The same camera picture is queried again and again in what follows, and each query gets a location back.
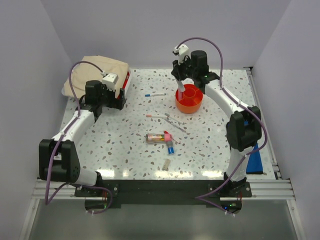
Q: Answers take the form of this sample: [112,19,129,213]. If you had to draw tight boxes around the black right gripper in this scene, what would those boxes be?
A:
[171,55,197,82]

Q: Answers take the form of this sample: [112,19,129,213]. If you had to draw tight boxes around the peach tip white marker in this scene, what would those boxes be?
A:
[145,114,167,119]

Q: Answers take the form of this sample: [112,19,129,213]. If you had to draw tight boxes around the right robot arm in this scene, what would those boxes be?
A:
[171,44,263,197]

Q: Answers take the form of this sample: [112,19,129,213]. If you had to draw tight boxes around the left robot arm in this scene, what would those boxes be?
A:
[38,79,130,196]

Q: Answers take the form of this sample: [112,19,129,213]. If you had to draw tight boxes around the orange round organizer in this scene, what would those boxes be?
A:
[175,83,204,114]

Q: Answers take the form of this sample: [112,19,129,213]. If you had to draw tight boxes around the red white tray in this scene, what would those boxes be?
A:
[115,68,132,99]

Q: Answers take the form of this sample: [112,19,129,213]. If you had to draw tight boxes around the blue tip white pen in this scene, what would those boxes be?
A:
[144,93,166,97]

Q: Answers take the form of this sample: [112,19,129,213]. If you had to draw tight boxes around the beige cloth bag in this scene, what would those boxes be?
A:
[61,55,129,98]

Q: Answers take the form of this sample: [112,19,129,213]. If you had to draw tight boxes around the grey cap acrylic marker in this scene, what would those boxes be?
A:
[164,113,185,125]

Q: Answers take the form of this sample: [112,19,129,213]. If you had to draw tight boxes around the clear purple gel pen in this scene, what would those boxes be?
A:
[164,119,187,133]

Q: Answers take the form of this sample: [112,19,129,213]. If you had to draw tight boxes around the pink cap clear tube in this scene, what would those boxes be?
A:
[145,133,172,144]

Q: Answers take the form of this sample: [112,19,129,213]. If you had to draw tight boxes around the red white eraser pen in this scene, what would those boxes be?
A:
[163,130,181,144]

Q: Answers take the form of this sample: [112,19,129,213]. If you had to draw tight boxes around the blue cap grey glue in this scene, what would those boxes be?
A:
[166,141,175,155]

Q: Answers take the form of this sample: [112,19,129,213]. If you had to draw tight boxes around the small beige eraser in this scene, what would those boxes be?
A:
[162,159,171,171]

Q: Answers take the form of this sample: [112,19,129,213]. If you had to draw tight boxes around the blue cloth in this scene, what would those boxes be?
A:
[246,143,263,175]

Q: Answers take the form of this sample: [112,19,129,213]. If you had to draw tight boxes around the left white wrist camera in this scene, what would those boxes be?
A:
[101,73,118,85]

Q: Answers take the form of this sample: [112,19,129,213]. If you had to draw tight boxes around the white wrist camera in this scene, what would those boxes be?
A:
[101,73,118,85]
[172,44,190,65]

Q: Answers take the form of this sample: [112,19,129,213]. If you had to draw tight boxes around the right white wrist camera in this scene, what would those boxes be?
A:
[172,44,190,65]

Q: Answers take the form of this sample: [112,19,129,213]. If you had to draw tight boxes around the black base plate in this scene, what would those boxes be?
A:
[74,180,252,210]

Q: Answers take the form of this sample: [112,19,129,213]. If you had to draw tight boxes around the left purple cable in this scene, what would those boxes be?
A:
[44,60,106,206]

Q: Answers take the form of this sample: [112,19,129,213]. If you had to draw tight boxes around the purple cable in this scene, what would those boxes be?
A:
[44,60,106,206]
[174,37,268,210]

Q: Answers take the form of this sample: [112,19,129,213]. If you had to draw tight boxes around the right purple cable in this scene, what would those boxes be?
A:
[174,37,268,210]

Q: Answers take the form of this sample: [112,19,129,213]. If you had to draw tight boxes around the aluminium frame rail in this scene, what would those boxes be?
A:
[20,69,300,240]

